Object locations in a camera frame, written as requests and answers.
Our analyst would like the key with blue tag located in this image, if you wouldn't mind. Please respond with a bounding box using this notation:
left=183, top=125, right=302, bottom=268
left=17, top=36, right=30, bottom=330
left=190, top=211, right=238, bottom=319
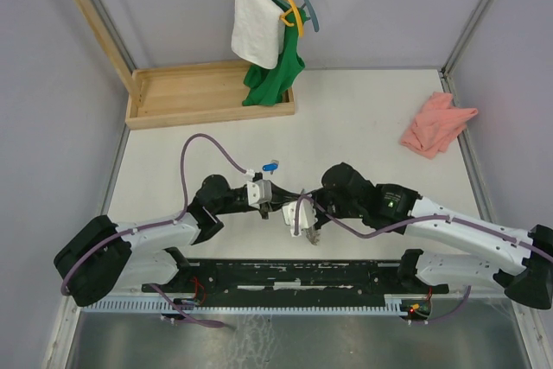
left=262, top=160, right=279, bottom=175

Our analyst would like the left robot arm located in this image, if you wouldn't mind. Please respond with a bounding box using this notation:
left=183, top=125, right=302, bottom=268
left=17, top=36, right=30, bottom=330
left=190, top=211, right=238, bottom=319
left=54, top=174, right=299, bottom=307

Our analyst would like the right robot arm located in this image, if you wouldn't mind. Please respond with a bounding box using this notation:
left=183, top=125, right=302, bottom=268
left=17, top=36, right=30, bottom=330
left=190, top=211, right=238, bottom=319
left=293, top=162, right=552, bottom=310

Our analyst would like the wooden tray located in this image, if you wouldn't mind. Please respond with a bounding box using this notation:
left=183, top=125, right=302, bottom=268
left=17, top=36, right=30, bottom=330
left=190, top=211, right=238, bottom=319
left=125, top=60, right=296, bottom=130

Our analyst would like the green garment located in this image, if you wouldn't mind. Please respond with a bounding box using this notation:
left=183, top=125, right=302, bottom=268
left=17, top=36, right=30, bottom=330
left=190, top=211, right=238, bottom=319
left=242, top=27, right=305, bottom=106

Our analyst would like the pink cloth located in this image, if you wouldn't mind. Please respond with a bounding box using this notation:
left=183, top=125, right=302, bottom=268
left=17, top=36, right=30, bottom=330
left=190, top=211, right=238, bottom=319
left=399, top=92, right=479, bottom=160

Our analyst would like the white towel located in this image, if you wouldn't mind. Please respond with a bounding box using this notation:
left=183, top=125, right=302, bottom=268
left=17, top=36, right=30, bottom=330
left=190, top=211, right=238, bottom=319
left=231, top=0, right=285, bottom=69

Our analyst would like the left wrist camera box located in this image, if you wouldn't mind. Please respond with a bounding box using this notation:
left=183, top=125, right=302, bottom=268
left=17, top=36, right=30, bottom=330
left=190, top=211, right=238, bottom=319
left=246, top=179, right=272, bottom=207

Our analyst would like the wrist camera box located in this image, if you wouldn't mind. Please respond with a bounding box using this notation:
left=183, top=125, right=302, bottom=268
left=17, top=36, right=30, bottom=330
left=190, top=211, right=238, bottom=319
left=246, top=179, right=272, bottom=207
left=282, top=199, right=316, bottom=237

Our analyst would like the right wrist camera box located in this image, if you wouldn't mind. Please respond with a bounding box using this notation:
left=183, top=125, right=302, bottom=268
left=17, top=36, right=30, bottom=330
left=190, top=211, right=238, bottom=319
left=282, top=199, right=316, bottom=237

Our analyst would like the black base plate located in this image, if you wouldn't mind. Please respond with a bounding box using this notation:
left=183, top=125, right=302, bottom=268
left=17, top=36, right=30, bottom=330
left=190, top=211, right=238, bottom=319
left=161, top=258, right=449, bottom=307

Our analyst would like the white slotted cable duct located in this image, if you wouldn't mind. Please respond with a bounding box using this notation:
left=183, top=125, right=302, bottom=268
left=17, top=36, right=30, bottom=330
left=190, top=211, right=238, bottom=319
left=81, top=296, right=407, bottom=316

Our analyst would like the wooden rack post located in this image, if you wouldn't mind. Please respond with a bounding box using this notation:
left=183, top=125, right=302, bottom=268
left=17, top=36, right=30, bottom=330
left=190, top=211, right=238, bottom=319
left=74, top=0, right=143, bottom=106

